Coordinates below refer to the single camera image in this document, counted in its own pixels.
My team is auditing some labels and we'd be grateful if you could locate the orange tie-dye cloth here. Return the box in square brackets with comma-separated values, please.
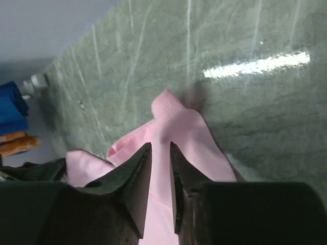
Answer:
[1, 131, 42, 157]

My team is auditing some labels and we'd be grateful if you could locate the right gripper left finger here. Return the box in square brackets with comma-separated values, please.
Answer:
[1, 143, 151, 244]

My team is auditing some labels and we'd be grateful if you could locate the silver clothes rack pole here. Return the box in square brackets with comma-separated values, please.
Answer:
[19, 73, 49, 100]

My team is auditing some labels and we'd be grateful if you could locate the blue pleated skirt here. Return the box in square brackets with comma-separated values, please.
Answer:
[0, 81, 29, 135]

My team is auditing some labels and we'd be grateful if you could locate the pink t-shirt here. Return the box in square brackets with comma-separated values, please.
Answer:
[66, 90, 236, 244]

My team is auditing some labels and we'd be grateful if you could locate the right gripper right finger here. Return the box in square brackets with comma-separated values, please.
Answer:
[170, 143, 326, 244]

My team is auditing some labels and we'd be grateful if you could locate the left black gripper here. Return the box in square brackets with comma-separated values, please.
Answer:
[1, 158, 66, 181]

